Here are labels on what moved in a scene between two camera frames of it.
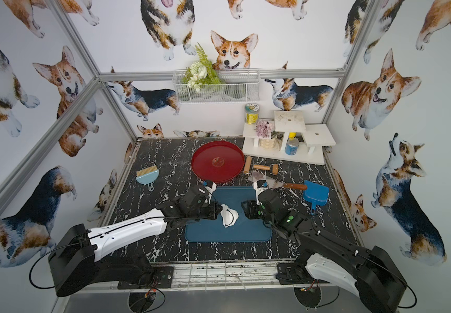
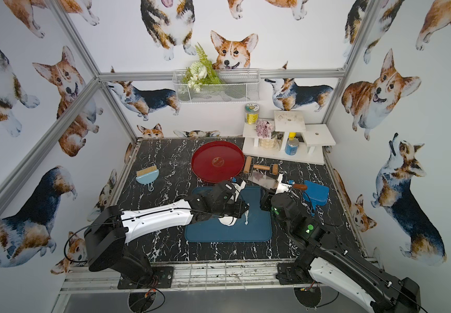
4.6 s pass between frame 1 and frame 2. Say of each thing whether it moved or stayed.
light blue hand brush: stayed
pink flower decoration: stayed
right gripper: moved
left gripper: moved
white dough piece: stayed
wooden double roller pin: stayed
